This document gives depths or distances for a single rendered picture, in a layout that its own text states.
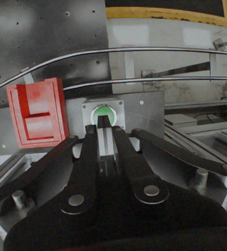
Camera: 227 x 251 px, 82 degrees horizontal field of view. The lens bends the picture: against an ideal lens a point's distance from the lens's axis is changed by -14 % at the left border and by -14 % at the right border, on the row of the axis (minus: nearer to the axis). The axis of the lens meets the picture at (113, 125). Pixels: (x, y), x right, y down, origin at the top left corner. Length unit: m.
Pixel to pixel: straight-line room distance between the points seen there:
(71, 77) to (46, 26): 0.24
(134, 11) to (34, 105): 1.24
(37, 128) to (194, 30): 1.56
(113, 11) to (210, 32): 0.96
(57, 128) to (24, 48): 0.45
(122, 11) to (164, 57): 0.54
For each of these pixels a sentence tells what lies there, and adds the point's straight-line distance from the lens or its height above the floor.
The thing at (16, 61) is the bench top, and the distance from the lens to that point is 0.72.
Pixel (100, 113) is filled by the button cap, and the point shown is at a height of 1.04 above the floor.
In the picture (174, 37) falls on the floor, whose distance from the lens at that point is 1.54.
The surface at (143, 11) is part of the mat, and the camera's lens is 1.50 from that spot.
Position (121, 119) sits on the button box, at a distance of 0.28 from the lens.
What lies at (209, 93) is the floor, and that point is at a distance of 1.70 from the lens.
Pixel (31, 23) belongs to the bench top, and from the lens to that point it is 0.74.
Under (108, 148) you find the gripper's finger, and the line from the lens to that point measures 0.16.
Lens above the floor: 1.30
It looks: 75 degrees down
